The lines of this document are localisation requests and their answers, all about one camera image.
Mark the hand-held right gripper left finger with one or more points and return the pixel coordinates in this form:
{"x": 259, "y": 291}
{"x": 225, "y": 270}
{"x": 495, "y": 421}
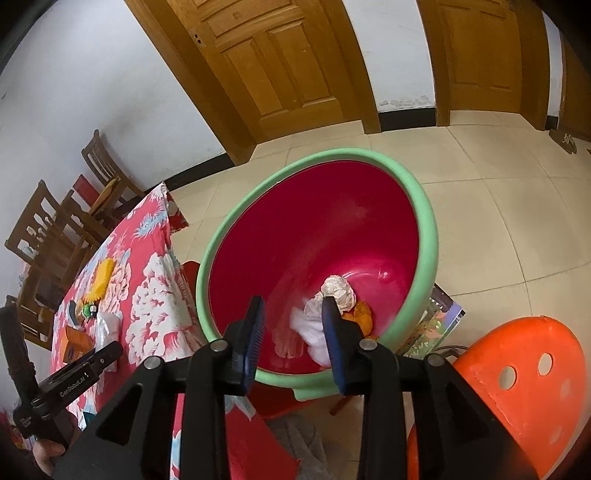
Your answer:
{"x": 254, "y": 341}

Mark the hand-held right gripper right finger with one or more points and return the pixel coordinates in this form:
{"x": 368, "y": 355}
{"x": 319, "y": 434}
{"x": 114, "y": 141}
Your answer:
{"x": 333, "y": 341}

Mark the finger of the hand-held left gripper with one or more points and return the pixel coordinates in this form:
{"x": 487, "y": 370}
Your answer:
{"x": 108, "y": 353}

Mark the white plastic bag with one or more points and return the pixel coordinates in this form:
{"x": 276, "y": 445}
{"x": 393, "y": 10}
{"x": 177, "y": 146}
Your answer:
{"x": 108, "y": 327}
{"x": 309, "y": 327}

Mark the small orange box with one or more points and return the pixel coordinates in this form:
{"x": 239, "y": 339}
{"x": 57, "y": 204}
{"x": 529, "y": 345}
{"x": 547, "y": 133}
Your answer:
{"x": 76, "y": 344}

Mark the orange peel piece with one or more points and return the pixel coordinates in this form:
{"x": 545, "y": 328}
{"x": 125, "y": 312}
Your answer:
{"x": 360, "y": 318}

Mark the orange noodle snack packet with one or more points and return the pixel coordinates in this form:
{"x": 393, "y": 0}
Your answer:
{"x": 87, "y": 310}

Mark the paper ball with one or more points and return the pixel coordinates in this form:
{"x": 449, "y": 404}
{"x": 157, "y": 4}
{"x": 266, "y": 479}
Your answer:
{"x": 337, "y": 290}

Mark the blue curved plastic piece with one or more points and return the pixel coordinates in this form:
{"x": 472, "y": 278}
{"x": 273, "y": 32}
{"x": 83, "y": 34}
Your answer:
{"x": 73, "y": 311}

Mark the yellow sponge piece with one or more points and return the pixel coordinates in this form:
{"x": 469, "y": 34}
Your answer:
{"x": 104, "y": 277}

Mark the red bin with green rim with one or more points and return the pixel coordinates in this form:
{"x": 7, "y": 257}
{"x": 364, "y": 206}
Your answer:
{"x": 323, "y": 221}

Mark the person's left hand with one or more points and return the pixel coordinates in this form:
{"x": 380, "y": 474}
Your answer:
{"x": 48, "y": 457}

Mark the red floral tablecloth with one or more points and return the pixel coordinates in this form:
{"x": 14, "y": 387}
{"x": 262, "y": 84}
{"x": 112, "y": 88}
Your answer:
{"x": 147, "y": 295}

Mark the wooden dining chair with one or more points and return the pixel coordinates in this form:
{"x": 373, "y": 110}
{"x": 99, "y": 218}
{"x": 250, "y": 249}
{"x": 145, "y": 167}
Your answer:
{"x": 99, "y": 152}
{"x": 37, "y": 217}
{"x": 32, "y": 318}

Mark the colourful magazine on floor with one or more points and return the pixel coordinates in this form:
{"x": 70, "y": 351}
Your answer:
{"x": 438, "y": 318}

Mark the grey cloth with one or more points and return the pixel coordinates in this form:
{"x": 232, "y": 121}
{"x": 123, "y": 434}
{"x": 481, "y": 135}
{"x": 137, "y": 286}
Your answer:
{"x": 295, "y": 443}

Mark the yellow seat cushion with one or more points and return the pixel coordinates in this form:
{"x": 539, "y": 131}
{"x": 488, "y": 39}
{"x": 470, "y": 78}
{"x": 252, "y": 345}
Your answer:
{"x": 108, "y": 191}

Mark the orange plastic stool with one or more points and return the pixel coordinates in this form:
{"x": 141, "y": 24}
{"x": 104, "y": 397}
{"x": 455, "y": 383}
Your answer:
{"x": 508, "y": 392}

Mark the wooden panel door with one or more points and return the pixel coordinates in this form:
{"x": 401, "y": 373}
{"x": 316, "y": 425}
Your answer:
{"x": 277, "y": 60}
{"x": 577, "y": 92}
{"x": 480, "y": 46}

